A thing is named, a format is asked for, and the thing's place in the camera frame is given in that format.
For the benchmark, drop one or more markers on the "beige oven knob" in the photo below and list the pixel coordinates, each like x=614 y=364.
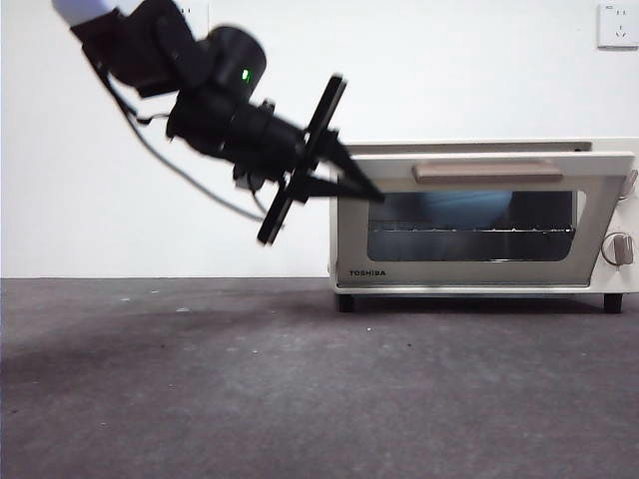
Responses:
x=619 y=248
x=634 y=182

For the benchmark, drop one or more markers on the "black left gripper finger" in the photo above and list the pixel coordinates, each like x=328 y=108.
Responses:
x=349 y=167
x=324 y=190

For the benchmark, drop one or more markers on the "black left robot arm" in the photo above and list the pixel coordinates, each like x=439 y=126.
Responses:
x=224 y=115

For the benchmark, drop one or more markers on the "blue bowl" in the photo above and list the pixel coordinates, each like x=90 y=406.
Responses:
x=464 y=209

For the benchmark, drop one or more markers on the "white toaster oven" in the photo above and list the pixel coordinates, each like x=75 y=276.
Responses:
x=619 y=279

